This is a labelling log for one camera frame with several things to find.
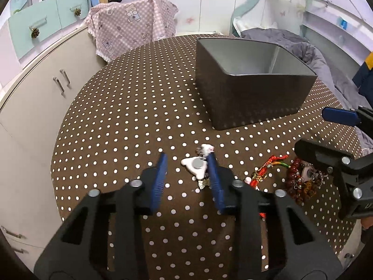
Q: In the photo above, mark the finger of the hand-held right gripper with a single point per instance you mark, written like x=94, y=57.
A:
x=341, y=116
x=320, y=154

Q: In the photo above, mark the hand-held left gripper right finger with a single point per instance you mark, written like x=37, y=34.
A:
x=214, y=178

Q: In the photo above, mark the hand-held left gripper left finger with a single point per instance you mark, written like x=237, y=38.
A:
x=159, y=180

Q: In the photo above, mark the grey metal box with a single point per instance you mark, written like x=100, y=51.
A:
x=247, y=99

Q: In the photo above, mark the person's right hand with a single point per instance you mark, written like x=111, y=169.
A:
x=366, y=224

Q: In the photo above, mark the person's navy yellow jacket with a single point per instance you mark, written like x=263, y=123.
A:
x=364, y=78

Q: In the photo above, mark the grey duvet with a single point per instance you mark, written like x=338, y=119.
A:
x=309, y=49

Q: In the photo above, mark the brown polka-dot tablecloth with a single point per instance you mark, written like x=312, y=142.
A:
x=131, y=108

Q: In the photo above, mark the beige cabinet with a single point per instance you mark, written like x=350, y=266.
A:
x=35, y=122

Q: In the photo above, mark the teal curved bed headboard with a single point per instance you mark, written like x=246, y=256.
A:
x=247, y=3

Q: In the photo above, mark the pale pink butterfly sticker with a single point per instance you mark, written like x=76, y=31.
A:
x=190, y=20

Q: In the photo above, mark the pink checked bear cloth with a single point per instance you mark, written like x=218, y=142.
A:
x=131, y=23

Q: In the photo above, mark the pine cone drawer knob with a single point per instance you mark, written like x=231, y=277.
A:
x=35, y=32
x=77, y=12

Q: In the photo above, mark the teal drawer unit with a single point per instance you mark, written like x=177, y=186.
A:
x=58, y=20

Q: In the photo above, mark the small blue wall clip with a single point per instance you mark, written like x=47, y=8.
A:
x=343, y=24

